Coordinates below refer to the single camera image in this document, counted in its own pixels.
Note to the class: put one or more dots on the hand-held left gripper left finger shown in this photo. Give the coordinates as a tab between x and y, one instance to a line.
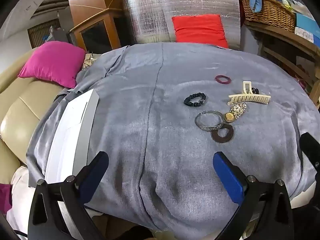
96	175

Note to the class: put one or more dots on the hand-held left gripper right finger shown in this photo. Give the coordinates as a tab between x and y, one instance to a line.
227	177

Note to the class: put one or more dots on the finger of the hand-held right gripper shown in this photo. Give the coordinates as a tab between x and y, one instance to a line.
310	150

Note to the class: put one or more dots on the white organizer box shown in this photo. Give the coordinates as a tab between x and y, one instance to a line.
65	140

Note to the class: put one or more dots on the silver bangle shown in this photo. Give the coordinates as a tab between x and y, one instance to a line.
198	125

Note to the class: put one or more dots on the gold pearl brooch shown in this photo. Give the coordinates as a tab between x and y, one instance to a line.
228	117

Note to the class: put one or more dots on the small black hair clip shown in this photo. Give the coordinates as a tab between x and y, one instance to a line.
255	90

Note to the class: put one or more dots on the black scrunchie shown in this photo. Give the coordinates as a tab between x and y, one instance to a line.
189	102

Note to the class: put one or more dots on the grey blanket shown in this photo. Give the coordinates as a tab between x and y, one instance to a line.
155	135

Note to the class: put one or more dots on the white cloth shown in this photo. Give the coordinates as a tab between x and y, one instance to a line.
22	195

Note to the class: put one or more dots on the cream hair claw clip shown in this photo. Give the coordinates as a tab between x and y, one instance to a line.
250	98

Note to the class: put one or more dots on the beige leather sofa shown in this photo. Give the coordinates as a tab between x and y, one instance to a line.
22	110

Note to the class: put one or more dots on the beige patterned cloth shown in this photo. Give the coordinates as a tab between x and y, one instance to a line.
87	61

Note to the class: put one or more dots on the wooden shelf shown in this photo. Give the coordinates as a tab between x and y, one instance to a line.
282	37

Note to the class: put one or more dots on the magenta pillow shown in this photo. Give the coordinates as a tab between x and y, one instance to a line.
52	62

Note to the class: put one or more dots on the light blue box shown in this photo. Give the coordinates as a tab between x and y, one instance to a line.
306	25

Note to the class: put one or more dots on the wicker basket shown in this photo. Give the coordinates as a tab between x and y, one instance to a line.
270	12

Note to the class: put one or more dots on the red cushion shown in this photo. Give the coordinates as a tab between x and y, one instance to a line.
200	28

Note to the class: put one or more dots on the silver foil panel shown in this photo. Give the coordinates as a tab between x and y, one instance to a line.
150	12

